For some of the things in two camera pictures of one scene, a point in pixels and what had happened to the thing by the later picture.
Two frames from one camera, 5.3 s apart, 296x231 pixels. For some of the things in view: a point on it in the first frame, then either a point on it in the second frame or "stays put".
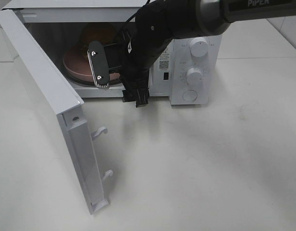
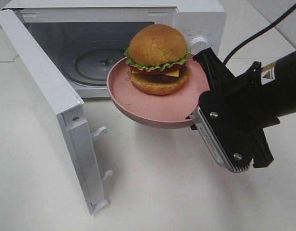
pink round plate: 77,61 → 171,110
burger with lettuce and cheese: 102,32 → 156,59
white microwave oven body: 188,70 stays put
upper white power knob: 198,46 stays put
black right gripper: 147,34 → 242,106
